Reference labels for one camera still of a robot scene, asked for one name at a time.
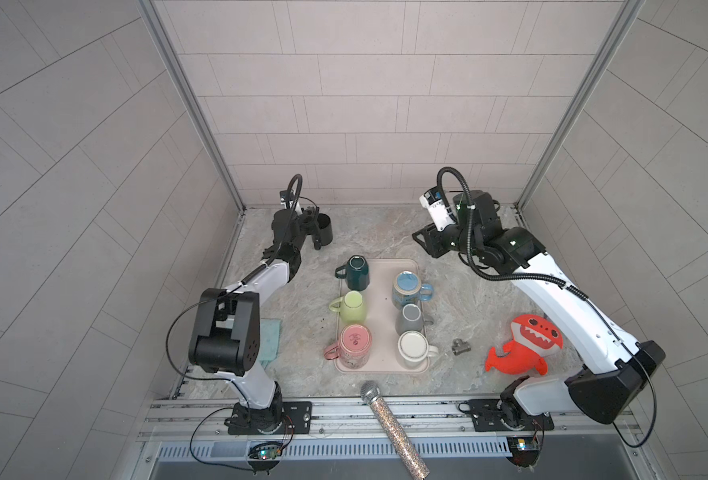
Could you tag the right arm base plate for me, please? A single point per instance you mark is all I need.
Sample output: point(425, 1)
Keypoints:
point(495, 415)

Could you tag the light green mug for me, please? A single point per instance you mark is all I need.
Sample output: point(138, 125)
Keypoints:
point(350, 308)

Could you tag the glitter tube with silver cap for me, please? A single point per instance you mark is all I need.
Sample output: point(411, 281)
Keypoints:
point(370, 394)

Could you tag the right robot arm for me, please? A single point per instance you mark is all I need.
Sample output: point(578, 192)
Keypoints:
point(616, 366)

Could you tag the small metal clip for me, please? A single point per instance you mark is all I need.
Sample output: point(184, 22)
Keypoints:
point(460, 346)

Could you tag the right circuit board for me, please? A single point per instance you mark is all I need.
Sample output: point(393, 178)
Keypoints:
point(524, 452)

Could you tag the grey mug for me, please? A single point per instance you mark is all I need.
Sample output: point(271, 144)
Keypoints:
point(412, 318)

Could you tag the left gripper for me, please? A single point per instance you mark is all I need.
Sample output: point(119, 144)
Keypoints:
point(309, 220)

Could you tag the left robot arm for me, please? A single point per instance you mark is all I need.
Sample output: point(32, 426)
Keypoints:
point(225, 340)

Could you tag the dark green mug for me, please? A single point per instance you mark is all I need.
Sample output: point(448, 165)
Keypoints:
point(355, 273)

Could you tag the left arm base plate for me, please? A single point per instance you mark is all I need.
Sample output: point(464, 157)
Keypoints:
point(294, 417)

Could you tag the teal folded cloth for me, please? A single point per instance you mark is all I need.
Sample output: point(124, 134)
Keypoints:
point(270, 331)

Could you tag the pink glass mug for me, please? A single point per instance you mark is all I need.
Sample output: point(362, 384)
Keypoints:
point(352, 347)

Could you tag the white mug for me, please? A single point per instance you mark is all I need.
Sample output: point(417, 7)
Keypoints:
point(414, 349)

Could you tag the red shark plush toy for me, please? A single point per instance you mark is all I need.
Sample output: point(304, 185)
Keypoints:
point(522, 348)

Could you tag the black mug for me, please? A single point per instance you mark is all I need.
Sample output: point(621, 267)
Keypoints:
point(323, 234)

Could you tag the circuit board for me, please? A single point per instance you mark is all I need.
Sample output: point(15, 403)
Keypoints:
point(524, 452)
point(266, 451)

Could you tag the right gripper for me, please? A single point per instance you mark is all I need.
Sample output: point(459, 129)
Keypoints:
point(431, 242)

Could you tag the iridescent blue butterfly mug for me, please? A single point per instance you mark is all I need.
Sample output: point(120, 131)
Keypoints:
point(407, 288)

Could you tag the left circuit board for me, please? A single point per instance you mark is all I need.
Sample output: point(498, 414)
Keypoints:
point(266, 451)

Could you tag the beige plastic tray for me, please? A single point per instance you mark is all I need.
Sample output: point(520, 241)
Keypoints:
point(384, 357)

